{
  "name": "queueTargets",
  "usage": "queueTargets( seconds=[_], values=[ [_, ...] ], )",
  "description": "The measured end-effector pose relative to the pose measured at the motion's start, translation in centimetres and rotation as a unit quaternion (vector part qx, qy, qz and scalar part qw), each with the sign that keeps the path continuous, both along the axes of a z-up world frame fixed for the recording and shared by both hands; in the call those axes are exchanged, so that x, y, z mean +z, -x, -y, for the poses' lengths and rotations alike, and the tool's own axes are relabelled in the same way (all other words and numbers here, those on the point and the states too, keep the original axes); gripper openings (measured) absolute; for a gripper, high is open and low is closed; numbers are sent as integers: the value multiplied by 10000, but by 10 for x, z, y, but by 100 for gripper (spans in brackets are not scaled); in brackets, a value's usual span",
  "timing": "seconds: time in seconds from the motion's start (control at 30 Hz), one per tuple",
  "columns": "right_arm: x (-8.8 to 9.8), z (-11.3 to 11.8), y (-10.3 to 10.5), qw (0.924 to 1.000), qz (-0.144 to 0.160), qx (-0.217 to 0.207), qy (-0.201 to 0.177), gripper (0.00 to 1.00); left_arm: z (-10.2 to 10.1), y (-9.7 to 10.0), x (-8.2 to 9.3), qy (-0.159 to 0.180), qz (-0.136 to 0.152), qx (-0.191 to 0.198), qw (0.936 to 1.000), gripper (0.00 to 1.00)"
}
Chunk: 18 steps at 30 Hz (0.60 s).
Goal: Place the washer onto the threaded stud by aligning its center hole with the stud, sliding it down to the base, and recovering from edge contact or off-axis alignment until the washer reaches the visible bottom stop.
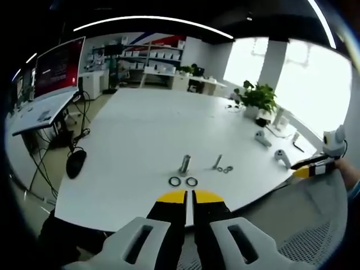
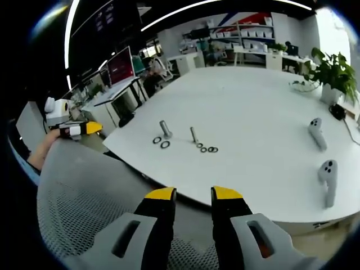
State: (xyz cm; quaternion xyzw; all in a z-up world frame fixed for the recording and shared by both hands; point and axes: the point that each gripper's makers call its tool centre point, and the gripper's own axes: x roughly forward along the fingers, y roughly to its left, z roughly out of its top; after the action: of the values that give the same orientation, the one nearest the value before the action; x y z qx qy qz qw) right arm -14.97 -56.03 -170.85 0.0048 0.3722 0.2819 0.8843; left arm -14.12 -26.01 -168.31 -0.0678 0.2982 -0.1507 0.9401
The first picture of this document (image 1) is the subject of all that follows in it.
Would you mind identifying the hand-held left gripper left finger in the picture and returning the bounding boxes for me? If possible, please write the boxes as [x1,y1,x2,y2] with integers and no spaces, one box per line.
[61,189,188,270]

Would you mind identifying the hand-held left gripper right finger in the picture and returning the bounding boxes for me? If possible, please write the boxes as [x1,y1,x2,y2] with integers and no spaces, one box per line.
[192,189,311,270]

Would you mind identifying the thin metal threaded stud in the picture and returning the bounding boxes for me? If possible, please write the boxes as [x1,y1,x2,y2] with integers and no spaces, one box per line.
[211,154,224,172]

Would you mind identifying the large metal threaded stud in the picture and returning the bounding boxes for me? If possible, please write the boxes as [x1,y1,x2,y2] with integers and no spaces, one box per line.
[178,154,192,177]

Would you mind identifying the black hex key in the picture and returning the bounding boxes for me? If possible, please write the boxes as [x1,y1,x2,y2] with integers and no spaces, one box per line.
[292,139,306,153]

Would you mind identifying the white handheld controller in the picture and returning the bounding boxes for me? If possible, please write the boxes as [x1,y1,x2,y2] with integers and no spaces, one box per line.
[254,130,273,147]
[274,149,293,168]

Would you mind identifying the white mesh chair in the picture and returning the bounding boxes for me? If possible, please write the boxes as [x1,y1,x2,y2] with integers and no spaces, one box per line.
[177,168,351,270]

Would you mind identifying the white desktop stand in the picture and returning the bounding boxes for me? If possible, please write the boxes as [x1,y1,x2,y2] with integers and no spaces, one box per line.
[273,107,291,132]

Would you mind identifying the green potted plant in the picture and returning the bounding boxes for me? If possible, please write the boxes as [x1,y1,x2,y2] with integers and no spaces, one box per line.
[233,80,278,119]

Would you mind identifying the black office chair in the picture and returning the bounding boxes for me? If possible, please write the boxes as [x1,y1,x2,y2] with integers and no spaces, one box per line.
[65,146,88,180]

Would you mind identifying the white cabinet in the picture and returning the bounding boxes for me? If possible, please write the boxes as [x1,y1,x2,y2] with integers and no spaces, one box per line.
[79,69,105,100]

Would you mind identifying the white side desk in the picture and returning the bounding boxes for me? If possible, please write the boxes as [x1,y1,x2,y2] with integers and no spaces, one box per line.
[11,89,82,137]

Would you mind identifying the shelf of white boxes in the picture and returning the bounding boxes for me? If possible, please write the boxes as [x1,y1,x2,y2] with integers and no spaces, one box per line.
[120,39,187,70]

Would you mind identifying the large computer monitor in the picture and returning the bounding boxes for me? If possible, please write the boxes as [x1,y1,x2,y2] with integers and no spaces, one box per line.
[33,35,87,100]

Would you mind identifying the curved ceiling light strip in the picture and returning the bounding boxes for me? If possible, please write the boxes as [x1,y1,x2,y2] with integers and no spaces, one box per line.
[73,15,235,40]

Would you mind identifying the black floor cables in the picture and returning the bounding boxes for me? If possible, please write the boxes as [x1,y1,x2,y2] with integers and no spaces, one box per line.
[26,89,92,197]

